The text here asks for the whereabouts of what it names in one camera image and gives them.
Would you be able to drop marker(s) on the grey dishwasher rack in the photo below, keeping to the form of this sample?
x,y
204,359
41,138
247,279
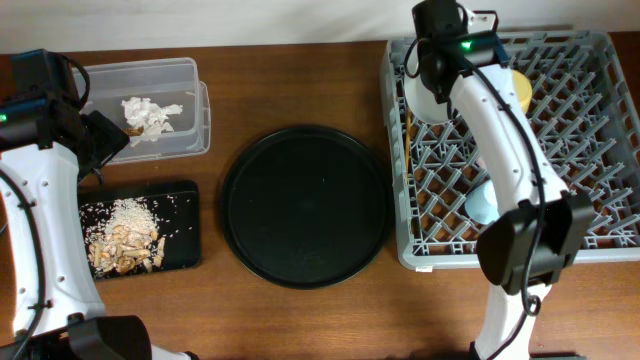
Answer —
x,y
584,118

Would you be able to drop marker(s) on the black rectangular tray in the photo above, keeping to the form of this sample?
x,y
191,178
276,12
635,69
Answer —
x,y
180,215

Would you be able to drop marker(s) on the clear plastic bin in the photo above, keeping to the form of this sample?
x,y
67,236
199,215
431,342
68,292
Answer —
x,y
164,82

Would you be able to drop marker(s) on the round black tray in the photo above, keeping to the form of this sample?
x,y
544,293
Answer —
x,y
306,207

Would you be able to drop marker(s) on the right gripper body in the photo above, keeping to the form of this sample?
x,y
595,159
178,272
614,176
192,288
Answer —
x,y
435,80

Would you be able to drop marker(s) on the food scraps and rice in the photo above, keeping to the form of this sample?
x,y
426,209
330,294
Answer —
x,y
125,235

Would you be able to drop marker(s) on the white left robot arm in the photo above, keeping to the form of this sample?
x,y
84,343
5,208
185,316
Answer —
x,y
59,313

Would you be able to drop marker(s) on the grey round plate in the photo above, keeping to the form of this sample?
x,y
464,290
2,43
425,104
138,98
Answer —
x,y
423,103

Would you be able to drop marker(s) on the wooden chopstick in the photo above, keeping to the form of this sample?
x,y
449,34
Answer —
x,y
408,123

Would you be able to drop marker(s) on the yellow plastic bowl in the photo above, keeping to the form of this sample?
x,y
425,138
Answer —
x,y
524,90

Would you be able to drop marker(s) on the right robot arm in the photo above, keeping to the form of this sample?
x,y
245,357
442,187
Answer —
x,y
541,224

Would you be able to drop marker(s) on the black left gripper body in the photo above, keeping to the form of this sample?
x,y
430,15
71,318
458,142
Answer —
x,y
111,139

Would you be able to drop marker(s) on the white tissue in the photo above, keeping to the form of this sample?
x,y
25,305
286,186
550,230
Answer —
x,y
142,112

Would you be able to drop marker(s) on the light blue plastic cup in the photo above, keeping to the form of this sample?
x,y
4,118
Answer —
x,y
481,204

